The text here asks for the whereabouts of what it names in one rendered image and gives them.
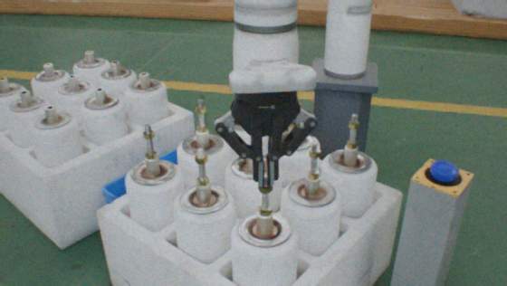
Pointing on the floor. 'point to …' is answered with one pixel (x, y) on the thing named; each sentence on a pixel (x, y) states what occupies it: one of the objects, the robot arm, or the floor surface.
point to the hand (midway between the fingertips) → (265, 170)
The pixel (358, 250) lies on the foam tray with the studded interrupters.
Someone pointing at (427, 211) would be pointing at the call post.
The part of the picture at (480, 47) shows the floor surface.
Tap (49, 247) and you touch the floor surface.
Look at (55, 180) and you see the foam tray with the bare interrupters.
